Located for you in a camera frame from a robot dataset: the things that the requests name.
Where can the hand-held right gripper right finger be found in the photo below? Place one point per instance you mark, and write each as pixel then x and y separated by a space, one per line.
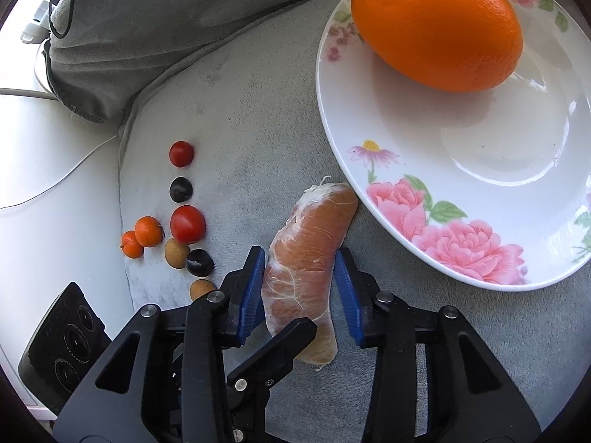
pixel 346 300

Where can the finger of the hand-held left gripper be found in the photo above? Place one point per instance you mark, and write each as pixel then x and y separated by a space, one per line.
pixel 272 350

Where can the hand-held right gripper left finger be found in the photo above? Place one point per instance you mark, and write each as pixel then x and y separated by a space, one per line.
pixel 251 295

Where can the tan longan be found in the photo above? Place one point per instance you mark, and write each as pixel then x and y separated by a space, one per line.
pixel 202 289
pixel 177 253

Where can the dark cherry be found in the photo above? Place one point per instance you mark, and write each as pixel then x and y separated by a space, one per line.
pixel 180 189
pixel 199 262

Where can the peeled pomelo segment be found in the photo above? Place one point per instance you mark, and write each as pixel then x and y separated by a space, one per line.
pixel 304 249

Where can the large red cherry tomato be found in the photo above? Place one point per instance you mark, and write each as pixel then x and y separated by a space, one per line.
pixel 187 224

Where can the orange kumquat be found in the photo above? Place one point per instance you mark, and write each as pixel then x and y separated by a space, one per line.
pixel 131 244
pixel 148 231

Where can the small red cherry tomato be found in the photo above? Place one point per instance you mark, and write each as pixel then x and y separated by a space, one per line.
pixel 181 153

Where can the white floral plate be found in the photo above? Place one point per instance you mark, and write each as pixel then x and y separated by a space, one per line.
pixel 485 166

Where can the light grey seat cushion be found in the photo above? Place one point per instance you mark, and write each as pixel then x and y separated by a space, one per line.
pixel 258 138

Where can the large orange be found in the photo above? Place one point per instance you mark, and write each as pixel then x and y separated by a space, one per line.
pixel 434 27

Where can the dark grey back cushion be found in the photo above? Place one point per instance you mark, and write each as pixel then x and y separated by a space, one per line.
pixel 161 23

